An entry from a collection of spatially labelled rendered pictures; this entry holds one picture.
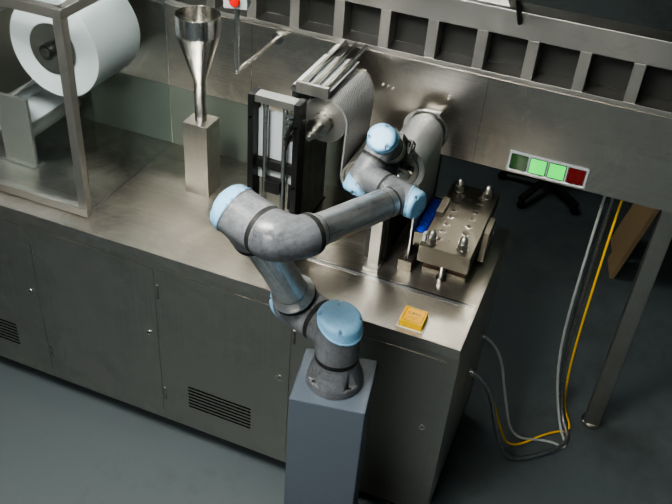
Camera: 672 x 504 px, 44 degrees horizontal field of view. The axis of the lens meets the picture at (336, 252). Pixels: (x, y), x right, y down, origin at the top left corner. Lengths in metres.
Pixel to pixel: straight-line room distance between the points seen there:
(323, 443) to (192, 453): 1.04
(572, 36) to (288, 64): 0.92
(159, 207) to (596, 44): 1.47
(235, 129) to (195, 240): 0.53
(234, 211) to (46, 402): 1.85
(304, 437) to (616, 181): 1.23
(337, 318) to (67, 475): 1.48
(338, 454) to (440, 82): 1.17
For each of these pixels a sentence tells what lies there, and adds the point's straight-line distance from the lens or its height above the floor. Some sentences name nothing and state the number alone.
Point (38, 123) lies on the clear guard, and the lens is 2.75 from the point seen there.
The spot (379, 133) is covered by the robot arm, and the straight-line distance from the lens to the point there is 2.05.
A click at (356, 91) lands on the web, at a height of 1.39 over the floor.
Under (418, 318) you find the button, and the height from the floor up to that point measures 0.92.
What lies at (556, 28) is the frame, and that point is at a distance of 2.51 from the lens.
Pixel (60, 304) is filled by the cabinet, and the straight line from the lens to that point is 3.10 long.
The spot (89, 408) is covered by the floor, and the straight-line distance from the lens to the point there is 3.41.
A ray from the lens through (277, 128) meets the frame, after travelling 2.40.
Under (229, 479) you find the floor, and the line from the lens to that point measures 3.13.
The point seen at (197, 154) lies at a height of 1.06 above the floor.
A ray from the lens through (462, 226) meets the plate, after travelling 2.61.
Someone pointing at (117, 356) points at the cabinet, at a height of 0.34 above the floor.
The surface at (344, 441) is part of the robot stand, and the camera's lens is 2.24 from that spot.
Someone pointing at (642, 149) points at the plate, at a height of 1.32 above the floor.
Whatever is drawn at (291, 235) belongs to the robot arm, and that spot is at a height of 1.47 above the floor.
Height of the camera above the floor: 2.49
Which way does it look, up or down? 37 degrees down
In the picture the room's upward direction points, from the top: 5 degrees clockwise
